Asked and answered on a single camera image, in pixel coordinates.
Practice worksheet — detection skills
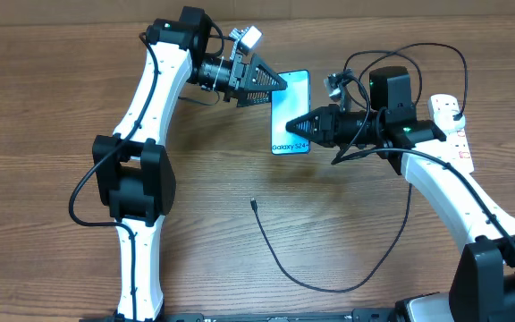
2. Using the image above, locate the black charging cable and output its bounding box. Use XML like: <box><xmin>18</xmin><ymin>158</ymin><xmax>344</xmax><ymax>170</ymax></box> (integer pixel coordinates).
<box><xmin>249</xmin><ymin>42</ymin><xmax>469</xmax><ymax>294</ymax></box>

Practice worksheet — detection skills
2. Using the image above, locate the Galaxy S24 smartphone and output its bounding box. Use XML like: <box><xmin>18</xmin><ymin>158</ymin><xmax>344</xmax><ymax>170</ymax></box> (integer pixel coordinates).
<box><xmin>271</xmin><ymin>70</ymin><xmax>310</xmax><ymax>156</ymax></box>

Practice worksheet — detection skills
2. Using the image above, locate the white power strip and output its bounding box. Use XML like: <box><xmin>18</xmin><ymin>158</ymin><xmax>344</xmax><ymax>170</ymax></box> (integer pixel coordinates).
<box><xmin>427</xmin><ymin>94</ymin><xmax>474</xmax><ymax>174</ymax></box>

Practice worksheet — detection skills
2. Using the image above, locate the white charger plug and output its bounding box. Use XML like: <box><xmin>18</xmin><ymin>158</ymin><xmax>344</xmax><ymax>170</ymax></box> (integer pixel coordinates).
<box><xmin>433</xmin><ymin>110</ymin><xmax>466</xmax><ymax>135</ymax></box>

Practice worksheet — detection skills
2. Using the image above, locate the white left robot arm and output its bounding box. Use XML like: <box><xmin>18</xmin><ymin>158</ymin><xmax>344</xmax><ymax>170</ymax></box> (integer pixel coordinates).
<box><xmin>92</xmin><ymin>6</ymin><xmax>286</xmax><ymax>321</ymax></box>

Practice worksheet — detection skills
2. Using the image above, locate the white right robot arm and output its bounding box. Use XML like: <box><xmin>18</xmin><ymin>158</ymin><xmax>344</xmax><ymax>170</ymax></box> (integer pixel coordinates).
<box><xmin>286</xmin><ymin>66</ymin><xmax>515</xmax><ymax>321</ymax></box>

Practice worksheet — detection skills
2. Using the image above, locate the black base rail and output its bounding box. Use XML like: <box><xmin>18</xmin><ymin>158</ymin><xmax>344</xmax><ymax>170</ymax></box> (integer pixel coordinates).
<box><xmin>78</xmin><ymin>308</ymin><xmax>401</xmax><ymax>322</ymax></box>

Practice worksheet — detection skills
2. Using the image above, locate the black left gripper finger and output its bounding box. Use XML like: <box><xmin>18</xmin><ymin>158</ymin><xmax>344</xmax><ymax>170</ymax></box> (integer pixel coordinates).
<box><xmin>236</xmin><ymin>90</ymin><xmax>271</xmax><ymax>107</ymax></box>
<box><xmin>244</xmin><ymin>54</ymin><xmax>287</xmax><ymax>92</ymax></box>

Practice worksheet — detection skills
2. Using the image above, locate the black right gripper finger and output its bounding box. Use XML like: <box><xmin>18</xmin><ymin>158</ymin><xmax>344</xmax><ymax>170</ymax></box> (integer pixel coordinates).
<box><xmin>286</xmin><ymin>125</ymin><xmax>326</xmax><ymax>147</ymax></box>
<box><xmin>285</xmin><ymin>106</ymin><xmax>329</xmax><ymax>132</ymax></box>

